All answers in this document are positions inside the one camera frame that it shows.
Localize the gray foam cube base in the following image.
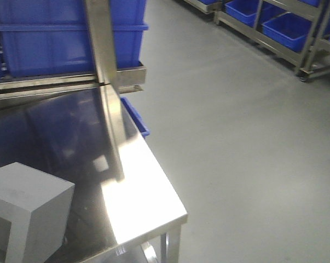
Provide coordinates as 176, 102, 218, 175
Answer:
0, 163, 74, 262

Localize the blue bin under table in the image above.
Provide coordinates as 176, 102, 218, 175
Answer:
120, 97, 150, 138

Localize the blue plastic bin right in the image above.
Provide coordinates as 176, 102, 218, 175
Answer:
0, 1, 148, 78

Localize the blue tray on cart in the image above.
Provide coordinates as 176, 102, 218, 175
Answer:
262, 13, 311, 53
224, 0, 259, 27

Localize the background steel shelf cart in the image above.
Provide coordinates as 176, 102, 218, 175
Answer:
187, 1, 330, 82

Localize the stainless steel rack frame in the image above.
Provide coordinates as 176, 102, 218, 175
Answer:
0, 0, 147, 110

